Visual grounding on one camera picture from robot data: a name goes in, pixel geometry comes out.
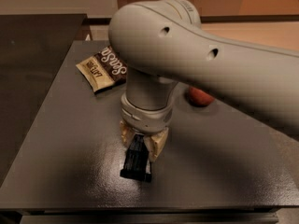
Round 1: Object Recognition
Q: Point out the dark side cabinet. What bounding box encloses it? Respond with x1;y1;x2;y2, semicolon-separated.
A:
0;14;86;185

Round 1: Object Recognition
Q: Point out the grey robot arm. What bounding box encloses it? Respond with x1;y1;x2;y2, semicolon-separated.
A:
108;0;299;161

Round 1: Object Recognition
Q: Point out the dark blue rxbar wrapper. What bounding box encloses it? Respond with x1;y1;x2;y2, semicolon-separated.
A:
120;134;151;182

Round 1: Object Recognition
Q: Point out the red apple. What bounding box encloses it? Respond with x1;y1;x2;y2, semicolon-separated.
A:
188;86;215;106

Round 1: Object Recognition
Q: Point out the brown and cream snack bag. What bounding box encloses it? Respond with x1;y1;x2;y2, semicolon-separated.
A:
77;46;127;92

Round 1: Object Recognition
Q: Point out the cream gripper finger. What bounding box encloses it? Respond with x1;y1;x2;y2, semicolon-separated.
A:
143;128;169;162
120;120;135;147

